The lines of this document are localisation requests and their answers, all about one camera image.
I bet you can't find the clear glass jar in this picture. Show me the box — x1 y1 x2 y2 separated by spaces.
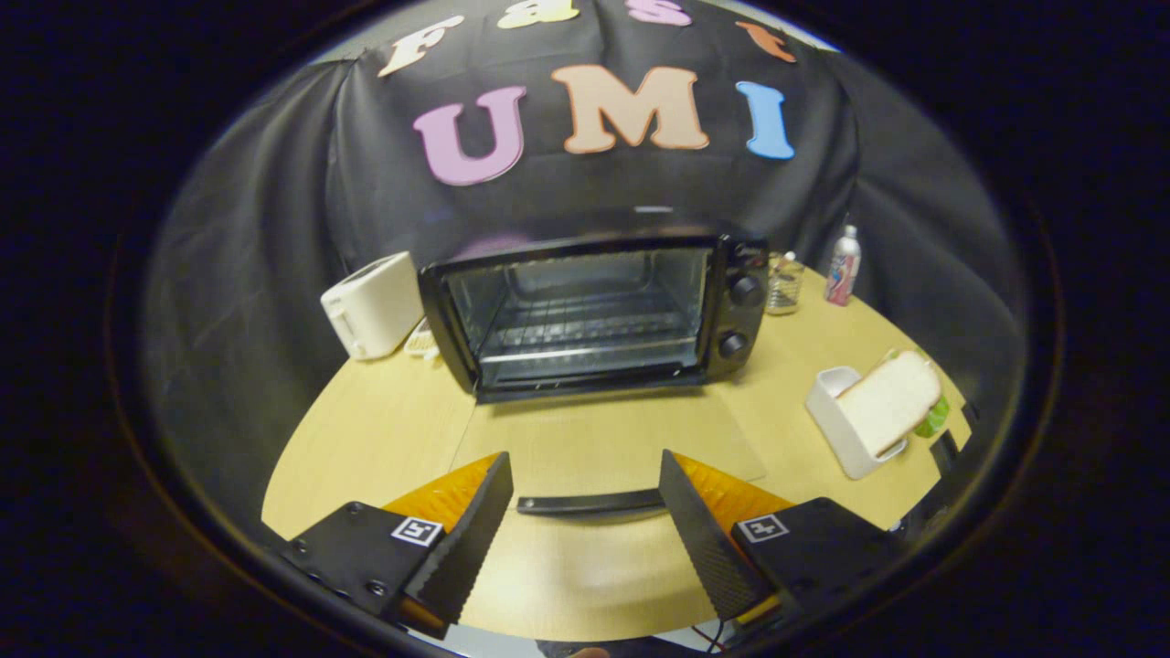
765 252 806 317

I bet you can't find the dark chair back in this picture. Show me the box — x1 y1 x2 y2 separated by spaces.
928 402 977 481

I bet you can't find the white bread toaster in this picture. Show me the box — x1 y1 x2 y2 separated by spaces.
320 251 425 361

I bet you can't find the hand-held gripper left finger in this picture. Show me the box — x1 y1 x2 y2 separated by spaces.
279 451 514 641

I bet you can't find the white plastic holder tray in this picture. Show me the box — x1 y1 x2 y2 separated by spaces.
804 366 909 482

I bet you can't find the black toaster oven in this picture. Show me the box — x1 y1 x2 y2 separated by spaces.
418 228 771 520

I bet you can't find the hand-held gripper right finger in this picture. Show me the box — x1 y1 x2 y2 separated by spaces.
658 450 906 631

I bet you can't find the sandwich with lettuce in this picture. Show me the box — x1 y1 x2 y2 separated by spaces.
835 349 952 458

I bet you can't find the plastic bottle with pink label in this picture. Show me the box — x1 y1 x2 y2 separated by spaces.
824 224 863 307

